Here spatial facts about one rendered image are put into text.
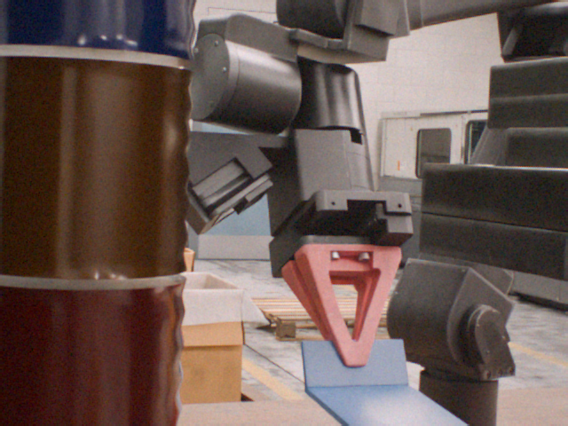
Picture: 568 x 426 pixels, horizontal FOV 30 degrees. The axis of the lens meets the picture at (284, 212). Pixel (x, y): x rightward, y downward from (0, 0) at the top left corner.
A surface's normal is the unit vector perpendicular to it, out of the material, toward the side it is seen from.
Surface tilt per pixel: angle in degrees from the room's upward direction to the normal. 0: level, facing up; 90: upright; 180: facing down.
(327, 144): 65
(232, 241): 90
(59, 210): 104
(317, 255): 86
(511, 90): 90
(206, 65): 81
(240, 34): 91
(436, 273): 61
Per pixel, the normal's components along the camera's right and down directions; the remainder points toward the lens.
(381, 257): 0.33, -0.01
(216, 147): 0.32, -0.36
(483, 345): 0.61, 0.07
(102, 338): 0.40, 0.31
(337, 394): 0.07, -0.99
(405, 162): -0.95, -0.03
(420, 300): -0.67, -0.49
